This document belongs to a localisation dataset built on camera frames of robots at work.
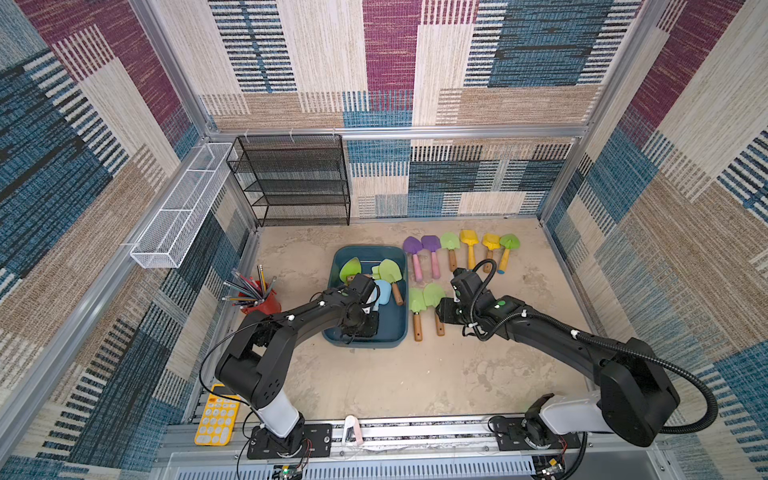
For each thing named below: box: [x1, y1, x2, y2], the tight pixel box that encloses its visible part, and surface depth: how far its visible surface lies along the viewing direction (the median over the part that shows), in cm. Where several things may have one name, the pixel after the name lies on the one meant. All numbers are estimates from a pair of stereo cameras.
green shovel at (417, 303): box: [409, 287, 427, 342], surface depth 96 cm
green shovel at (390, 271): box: [371, 258, 403, 306], surface depth 105 cm
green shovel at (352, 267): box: [339, 256, 362, 286], surface depth 107 cm
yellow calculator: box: [194, 384, 241, 447], surface depth 77 cm
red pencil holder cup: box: [238, 278, 282, 316], surface depth 91 cm
